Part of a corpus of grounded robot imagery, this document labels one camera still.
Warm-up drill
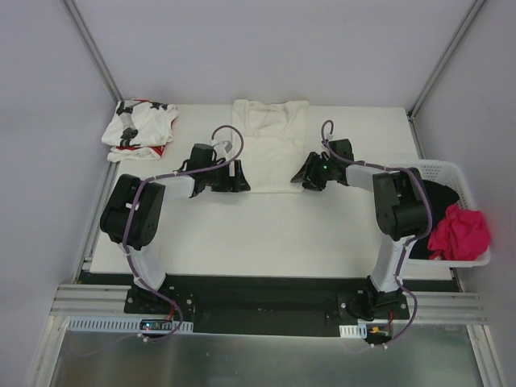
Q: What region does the cream white t shirt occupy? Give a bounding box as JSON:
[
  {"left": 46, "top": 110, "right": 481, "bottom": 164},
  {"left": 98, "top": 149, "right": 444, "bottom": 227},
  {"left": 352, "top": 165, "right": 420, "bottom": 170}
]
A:
[{"left": 231, "top": 99, "right": 309, "bottom": 194}]

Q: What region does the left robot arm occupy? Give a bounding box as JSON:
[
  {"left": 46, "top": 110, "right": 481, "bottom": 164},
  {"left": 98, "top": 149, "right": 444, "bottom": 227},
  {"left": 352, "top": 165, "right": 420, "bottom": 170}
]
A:
[{"left": 100, "top": 144, "right": 251, "bottom": 314}]

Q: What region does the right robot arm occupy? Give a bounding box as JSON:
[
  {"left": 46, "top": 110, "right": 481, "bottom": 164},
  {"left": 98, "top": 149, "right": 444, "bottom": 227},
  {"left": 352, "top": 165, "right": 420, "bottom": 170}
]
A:
[{"left": 291, "top": 139, "right": 432, "bottom": 318}]

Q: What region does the white black patterned folded shirt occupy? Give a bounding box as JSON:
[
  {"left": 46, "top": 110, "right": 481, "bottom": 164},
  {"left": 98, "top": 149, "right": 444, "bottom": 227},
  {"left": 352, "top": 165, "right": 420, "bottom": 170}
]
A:
[{"left": 102, "top": 100, "right": 178, "bottom": 148}]

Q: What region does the red white folded shirt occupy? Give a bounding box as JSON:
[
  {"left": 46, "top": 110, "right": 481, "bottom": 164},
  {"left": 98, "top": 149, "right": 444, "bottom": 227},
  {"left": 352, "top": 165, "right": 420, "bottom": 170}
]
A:
[{"left": 107, "top": 145, "right": 165, "bottom": 163}]

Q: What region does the black garment in basket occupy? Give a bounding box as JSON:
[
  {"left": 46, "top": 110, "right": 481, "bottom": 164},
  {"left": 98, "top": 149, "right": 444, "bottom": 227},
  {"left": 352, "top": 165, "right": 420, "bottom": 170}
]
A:
[{"left": 410, "top": 180, "right": 460, "bottom": 260}]

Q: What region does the white plastic laundry basket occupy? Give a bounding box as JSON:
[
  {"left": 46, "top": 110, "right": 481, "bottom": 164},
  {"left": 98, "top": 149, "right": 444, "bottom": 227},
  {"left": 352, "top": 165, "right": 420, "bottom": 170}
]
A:
[{"left": 389, "top": 160, "right": 491, "bottom": 268}]

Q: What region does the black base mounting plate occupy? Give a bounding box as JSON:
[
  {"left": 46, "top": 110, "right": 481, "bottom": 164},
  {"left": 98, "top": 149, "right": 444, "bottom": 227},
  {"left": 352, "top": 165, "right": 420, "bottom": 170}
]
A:
[{"left": 124, "top": 275, "right": 410, "bottom": 337}]

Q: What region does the pink garment in basket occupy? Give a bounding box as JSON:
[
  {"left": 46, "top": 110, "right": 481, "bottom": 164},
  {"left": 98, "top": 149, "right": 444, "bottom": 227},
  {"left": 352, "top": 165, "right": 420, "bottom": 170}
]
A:
[{"left": 428, "top": 204, "right": 491, "bottom": 262}]

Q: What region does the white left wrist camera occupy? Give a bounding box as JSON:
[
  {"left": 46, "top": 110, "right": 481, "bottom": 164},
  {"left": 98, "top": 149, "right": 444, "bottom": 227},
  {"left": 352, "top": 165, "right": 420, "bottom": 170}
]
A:
[{"left": 210, "top": 140, "right": 233, "bottom": 157}]

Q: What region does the right white cable duct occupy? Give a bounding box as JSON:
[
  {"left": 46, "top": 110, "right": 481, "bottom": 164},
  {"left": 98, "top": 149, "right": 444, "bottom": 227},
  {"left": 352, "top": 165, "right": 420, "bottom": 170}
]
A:
[{"left": 339, "top": 323, "right": 368, "bottom": 339}]

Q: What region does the white cable duct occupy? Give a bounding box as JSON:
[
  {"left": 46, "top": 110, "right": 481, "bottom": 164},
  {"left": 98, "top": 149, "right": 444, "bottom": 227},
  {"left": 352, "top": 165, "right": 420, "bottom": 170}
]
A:
[
  {"left": 68, "top": 317, "right": 194, "bottom": 335},
  {"left": 339, "top": 323, "right": 368, "bottom": 339}
]

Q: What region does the left white cable duct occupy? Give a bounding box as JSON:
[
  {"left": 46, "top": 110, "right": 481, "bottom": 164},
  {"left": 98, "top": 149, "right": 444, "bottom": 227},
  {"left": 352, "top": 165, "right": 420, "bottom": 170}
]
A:
[{"left": 68, "top": 317, "right": 194, "bottom": 335}]

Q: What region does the left aluminium frame post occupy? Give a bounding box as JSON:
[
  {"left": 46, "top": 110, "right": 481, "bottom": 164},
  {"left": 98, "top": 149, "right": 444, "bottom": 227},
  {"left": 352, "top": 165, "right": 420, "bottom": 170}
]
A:
[{"left": 60, "top": 0, "right": 123, "bottom": 103}]

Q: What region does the aluminium frame post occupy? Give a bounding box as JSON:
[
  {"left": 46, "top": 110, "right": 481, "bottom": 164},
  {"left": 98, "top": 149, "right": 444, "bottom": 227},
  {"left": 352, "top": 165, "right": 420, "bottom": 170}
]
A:
[
  {"left": 60, "top": 0, "right": 123, "bottom": 103},
  {"left": 407, "top": 0, "right": 488, "bottom": 122}
]

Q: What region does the right aluminium frame post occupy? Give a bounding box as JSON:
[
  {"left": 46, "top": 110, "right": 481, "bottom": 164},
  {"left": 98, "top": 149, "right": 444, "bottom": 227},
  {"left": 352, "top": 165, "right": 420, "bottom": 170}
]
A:
[{"left": 407, "top": 0, "right": 488, "bottom": 122}]

